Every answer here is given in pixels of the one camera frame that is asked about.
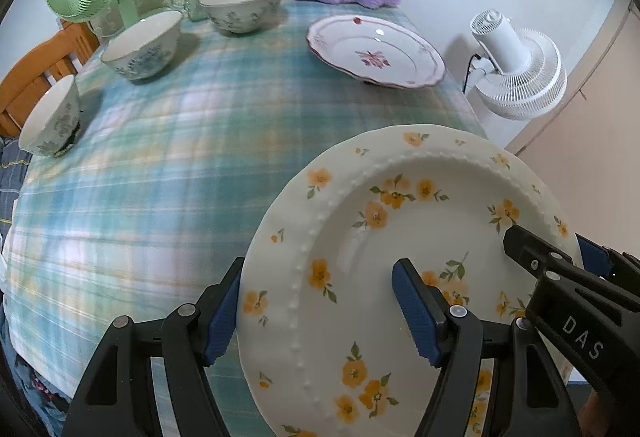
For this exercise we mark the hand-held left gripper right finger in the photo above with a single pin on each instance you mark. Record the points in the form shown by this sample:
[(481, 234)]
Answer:
[(415, 312)]

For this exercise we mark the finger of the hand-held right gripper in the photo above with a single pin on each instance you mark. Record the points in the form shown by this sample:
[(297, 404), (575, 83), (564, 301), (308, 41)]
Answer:
[(595, 254), (560, 297)]

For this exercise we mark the white floor fan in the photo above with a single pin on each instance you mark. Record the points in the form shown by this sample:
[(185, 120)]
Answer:
[(525, 77)]

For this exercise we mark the red flower white plate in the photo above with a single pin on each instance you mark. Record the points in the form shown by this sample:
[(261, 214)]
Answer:
[(380, 42)]

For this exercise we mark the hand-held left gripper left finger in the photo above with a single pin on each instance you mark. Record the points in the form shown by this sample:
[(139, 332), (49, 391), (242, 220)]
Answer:
[(222, 312)]

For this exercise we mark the dark floral cloth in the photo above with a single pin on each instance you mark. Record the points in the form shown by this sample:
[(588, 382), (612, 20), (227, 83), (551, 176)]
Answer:
[(40, 397)]

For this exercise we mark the plaid tablecloth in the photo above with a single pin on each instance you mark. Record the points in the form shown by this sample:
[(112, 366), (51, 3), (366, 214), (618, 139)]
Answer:
[(175, 167)]

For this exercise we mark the white bowl blue floral print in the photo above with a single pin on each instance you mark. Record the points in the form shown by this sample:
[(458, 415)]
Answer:
[(50, 117), (240, 12), (145, 47)]

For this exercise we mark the orange wooden chair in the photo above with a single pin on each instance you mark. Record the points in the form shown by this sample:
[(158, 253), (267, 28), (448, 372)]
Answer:
[(30, 67)]

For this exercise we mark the yellow flower cream plate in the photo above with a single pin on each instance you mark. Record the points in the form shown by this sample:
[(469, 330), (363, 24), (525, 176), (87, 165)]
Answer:
[(360, 237)]

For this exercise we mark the blue plaid cloth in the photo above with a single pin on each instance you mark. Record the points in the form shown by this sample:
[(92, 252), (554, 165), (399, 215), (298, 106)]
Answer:
[(10, 177)]

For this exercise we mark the beige wooden door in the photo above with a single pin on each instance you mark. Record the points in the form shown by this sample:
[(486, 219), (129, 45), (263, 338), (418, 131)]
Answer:
[(600, 117)]

